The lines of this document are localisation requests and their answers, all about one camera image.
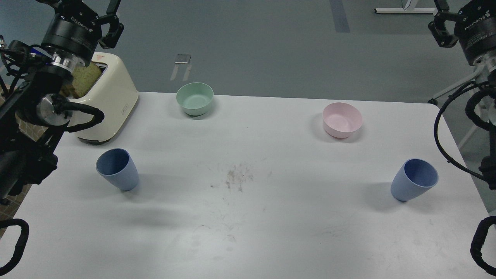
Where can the blue cup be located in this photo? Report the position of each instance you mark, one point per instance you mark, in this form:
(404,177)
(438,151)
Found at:
(415,177)
(117,167)

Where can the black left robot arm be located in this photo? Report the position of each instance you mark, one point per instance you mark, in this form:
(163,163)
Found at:
(35,115)

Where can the cream toaster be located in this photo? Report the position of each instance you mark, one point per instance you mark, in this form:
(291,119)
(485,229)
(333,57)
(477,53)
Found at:
(114,93)

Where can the bread slice front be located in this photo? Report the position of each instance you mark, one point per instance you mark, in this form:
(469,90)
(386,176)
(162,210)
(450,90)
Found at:
(83,80)

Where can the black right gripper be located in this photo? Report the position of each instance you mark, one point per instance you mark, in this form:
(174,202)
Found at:
(476,34)

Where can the pink bowl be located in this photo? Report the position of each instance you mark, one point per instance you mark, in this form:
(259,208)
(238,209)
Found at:
(341,120)

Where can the grey floor socket plate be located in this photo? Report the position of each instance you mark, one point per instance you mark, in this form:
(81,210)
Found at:
(182,59)

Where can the white desk leg base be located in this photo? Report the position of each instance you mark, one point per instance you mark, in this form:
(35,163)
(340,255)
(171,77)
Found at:
(407,7)

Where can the green bowl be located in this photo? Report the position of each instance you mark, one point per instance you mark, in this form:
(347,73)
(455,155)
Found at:
(195,99)

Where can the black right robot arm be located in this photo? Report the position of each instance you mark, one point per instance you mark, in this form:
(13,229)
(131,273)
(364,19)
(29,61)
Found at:
(480,109)

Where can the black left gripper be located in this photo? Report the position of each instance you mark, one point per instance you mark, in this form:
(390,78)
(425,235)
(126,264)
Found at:
(72,29)

